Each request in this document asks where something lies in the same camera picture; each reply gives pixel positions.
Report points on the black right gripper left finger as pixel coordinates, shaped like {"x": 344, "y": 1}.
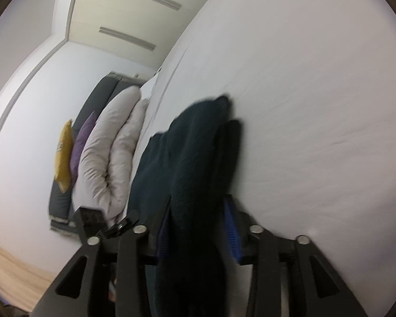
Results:
{"x": 107, "y": 277}

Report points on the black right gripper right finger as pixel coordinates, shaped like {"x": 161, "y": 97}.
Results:
{"x": 289, "y": 277}

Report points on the white folded duvet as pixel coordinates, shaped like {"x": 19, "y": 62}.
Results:
{"x": 104, "y": 171}

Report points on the dark green knit sweater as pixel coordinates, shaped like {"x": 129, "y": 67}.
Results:
{"x": 186, "y": 172}

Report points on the purple cushion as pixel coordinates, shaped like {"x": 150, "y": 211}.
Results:
{"x": 79, "y": 144}

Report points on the white bed sheet mattress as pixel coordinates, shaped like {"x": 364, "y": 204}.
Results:
{"x": 314, "y": 83}

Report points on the dark grey headboard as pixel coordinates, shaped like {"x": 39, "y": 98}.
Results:
{"x": 60, "y": 207}

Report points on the cream wardrobe with handles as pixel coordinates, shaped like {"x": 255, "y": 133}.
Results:
{"x": 142, "y": 31}

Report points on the yellow cushion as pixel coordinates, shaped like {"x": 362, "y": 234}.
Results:
{"x": 63, "y": 152}

